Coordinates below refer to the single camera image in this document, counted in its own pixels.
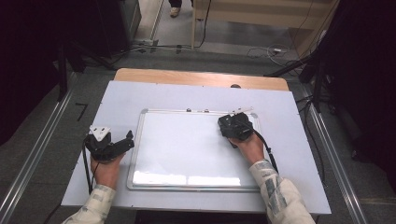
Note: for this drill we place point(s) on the small dark round object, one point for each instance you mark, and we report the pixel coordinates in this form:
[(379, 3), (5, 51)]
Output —
[(235, 86)]

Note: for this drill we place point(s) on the dark cabinet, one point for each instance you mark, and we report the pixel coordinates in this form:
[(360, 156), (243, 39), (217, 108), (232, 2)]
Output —
[(120, 25)]

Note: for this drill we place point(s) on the person's left hand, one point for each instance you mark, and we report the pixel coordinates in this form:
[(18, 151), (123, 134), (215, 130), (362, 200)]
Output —
[(107, 174)]

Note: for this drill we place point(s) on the grey floor bracket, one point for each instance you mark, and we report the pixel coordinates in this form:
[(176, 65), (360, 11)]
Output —
[(148, 43)]

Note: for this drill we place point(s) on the black metal stand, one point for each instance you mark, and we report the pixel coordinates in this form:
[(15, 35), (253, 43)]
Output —
[(63, 71), (317, 84)]

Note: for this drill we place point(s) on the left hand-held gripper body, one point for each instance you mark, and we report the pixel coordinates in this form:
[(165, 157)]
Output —
[(99, 147)]

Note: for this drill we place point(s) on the person's right hand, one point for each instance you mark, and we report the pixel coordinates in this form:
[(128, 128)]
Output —
[(250, 149)]

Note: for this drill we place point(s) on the metal floor rail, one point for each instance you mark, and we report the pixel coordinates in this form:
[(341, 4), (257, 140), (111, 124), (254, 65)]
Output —
[(34, 149), (337, 168)]

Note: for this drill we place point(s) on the metal framed whiteboard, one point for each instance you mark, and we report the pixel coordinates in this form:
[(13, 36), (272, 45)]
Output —
[(183, 149)]

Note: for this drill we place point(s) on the light wooden furniture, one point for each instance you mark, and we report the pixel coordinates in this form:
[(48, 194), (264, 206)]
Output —
[(258, 14)]

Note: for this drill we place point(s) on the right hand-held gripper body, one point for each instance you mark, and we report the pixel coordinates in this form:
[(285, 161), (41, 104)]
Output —
[(239, 127)]

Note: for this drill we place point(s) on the dark curtain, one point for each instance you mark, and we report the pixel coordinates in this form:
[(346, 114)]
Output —
[(367, 77), (28, 56)]

